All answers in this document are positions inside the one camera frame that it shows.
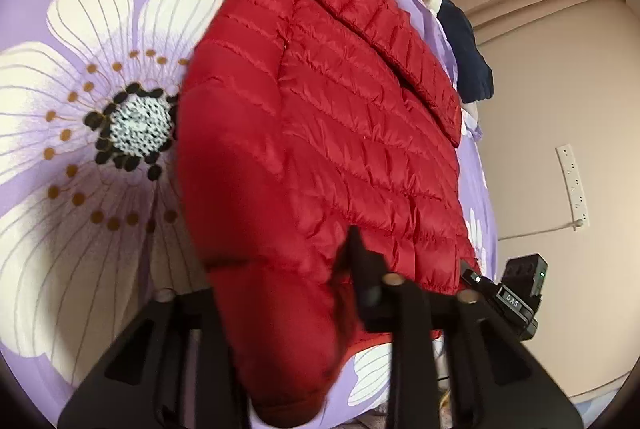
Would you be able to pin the white power strip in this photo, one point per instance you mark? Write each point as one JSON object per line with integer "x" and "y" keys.
{"x": 572, "y": 184}

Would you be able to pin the red puffer jacket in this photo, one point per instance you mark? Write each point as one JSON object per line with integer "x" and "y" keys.
{"x": 325, "y": 134}

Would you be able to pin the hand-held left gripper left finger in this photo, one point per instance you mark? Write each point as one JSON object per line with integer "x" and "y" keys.
{"x": 220, "y": 359}

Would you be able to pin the dark navy garment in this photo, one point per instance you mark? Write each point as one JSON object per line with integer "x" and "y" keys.
{"x": 467, "y": 54}

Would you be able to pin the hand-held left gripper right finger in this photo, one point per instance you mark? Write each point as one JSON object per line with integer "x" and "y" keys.
{"x": 362, "y": 274}

